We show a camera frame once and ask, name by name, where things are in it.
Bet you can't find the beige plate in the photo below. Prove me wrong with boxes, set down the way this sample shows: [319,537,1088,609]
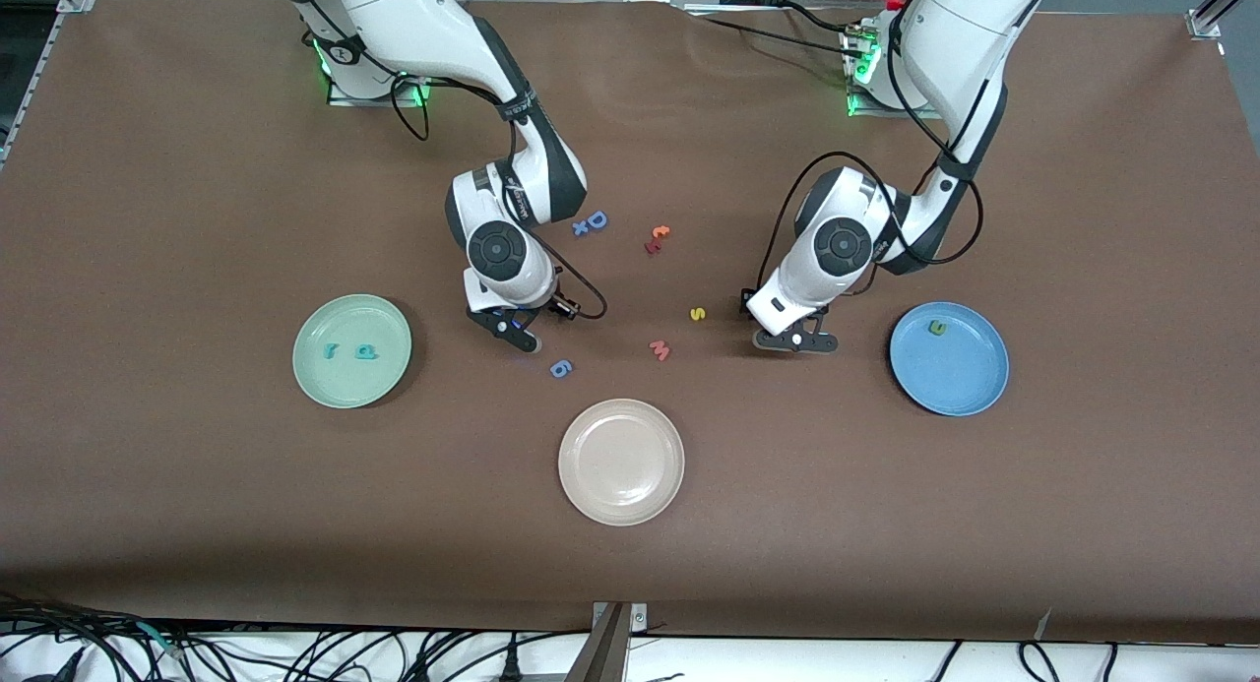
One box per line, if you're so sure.
[557,398,686,527]

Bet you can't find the teal tipped cable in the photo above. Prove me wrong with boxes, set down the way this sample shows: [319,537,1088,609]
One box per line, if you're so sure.
[136,621,186,660]

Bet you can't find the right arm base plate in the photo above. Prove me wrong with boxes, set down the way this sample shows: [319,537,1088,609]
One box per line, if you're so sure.
[326,67,435,108]

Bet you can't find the long black table cable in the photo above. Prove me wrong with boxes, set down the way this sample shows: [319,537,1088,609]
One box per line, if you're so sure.
[684,13,872,58]

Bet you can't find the blue plate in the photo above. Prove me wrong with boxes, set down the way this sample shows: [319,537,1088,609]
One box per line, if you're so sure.
[888,301,1011,417]

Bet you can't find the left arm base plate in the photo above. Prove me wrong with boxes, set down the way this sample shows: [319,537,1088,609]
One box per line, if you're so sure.
[844,21,912,120]

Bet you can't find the aluminium table side rail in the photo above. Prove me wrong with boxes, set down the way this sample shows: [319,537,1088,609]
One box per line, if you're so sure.
[0,11,62,171]

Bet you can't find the light green plate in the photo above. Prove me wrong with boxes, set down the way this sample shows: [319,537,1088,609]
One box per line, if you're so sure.
[292,293,413,410]

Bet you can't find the brown metal post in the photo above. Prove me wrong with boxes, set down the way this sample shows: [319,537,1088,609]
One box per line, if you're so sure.
[564,603,632,682]

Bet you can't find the looped black cable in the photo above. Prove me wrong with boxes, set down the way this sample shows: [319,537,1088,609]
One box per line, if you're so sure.
[1017,641,1062,682]

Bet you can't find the silver metal bracket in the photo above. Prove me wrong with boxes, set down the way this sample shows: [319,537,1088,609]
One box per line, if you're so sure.
[594,602,649,636]

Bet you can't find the short black table cable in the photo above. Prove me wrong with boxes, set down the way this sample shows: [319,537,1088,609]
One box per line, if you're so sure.
[783,1,867,35]

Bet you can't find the brown paper table cover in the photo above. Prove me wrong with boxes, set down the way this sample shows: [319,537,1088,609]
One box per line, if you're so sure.
[0,0,1260,646]

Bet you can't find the tangled black cables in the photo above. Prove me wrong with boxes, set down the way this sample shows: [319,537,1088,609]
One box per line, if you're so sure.
[0,589,592,682]

